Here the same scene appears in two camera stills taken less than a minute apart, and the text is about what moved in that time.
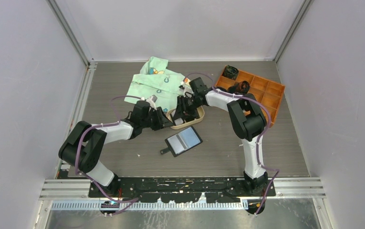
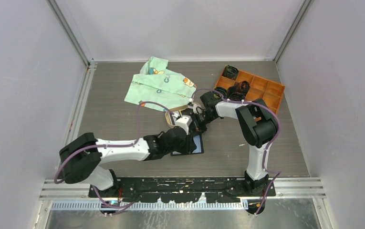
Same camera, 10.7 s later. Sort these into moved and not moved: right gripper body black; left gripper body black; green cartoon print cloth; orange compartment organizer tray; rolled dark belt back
Moved: right gripper body black; left gripper body black
Not moved: rolled dark belt back; green cartoon print cloth; orange compartment organizer tray
